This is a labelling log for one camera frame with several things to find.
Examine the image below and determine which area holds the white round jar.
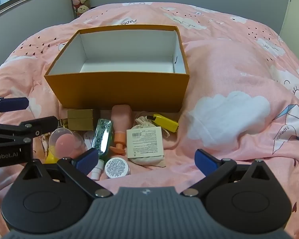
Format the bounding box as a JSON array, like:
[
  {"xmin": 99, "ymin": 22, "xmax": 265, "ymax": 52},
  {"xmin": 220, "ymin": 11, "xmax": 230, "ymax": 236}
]
[{"xmin": 104, "ymin": 157, "xmax": 131, "ymax": 179}]

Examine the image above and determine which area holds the beige drawstring pouch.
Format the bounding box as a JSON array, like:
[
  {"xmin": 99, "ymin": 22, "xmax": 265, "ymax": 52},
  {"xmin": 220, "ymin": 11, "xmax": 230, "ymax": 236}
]
[{"xmin": 134, "ymin": 116, "xmax": 170, "ymax": 167}]

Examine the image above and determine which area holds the pink bottle orange cap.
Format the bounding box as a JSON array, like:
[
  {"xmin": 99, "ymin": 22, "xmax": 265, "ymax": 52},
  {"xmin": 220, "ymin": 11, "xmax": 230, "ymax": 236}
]
[{"xmin": 110, "ymin": 104, "xmax": 133, "ymax": 156}]

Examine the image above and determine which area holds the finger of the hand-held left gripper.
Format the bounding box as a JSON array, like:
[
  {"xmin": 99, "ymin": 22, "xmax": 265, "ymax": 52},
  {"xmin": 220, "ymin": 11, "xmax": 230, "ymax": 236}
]
[
  {"xmin": 0, "ymin": 116, "xmax": 59, "ymax": 145},
  {"xmin": 0, "ymin": 93, "xmax": 30, "ymax": 115}
]

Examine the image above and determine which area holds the yellow stapler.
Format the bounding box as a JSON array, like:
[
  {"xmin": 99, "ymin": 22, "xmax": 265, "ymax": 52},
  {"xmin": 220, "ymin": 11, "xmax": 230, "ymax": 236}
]
[{"xmin": 147, "ymin": 114, "xmax": 178, "ymax": 133}]

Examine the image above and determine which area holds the green glitter bottle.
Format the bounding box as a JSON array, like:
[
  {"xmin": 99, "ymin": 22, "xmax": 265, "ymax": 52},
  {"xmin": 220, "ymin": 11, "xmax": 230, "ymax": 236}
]
[{"xmin": 90, "ymin": 118, "xmax": 114, "ymax": 182}]

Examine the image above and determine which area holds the pink printed blanket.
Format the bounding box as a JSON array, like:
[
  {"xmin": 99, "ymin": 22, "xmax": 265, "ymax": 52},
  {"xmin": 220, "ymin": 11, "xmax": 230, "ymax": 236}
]
[{"xmin": 0, "ymin": 2, "xmax": 299, "ymax": 239}]

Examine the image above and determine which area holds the small yellow bottle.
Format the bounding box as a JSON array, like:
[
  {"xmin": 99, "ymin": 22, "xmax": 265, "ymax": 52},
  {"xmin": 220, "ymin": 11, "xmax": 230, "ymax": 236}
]
[{"xmin": 45, "ymin": 144, "xmax": 61, "ymax": 164}]

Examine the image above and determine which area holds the small gold box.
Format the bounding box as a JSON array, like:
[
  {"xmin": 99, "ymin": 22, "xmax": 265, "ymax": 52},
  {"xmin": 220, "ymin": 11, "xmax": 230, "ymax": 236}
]
[{"xmin": 67, "ymin": 109, "xmax": 94, "ymax": 131}]

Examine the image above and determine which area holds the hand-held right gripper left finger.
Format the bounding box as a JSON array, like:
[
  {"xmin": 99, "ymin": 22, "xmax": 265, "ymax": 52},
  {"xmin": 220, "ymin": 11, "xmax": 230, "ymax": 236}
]
[{"xmin": 16, "ymin": 148, "xmax": 114, "ymax": 199}]

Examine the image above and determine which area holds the clear dome case pink sponge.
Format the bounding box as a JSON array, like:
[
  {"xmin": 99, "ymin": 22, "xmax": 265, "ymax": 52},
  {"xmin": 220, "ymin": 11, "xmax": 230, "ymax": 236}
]
[{"xmin": 48, "ymin": 127, "xmax": 86, "ymax": 160}]

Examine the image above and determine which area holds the orange cardboard box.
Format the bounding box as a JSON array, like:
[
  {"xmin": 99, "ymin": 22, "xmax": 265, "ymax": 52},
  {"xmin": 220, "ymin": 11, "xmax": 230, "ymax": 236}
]
[{"xmin": 44, "ymin": 25, "xmax": 190, "ymax": 113}]

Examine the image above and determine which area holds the white wardrobe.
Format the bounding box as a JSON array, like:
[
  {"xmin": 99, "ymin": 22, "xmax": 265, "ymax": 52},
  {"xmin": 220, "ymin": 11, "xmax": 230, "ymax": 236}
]
[{"xmin": 279, "ymin": 0, "xmax": 299, "ymax": 68}]

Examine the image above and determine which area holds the red white packet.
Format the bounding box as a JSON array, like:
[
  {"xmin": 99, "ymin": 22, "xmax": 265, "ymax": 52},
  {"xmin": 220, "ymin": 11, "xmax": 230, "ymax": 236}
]
[{"xmin": 83, "ymin": 131, "xmax": 96, "ymax": 152}]

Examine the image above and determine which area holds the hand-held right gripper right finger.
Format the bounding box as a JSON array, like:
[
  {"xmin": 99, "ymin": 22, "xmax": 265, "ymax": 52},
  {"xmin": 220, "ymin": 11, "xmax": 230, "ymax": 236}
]
[{"xmin": 180, "ymin": 149, "xmax": 277, "ymax": 197}]

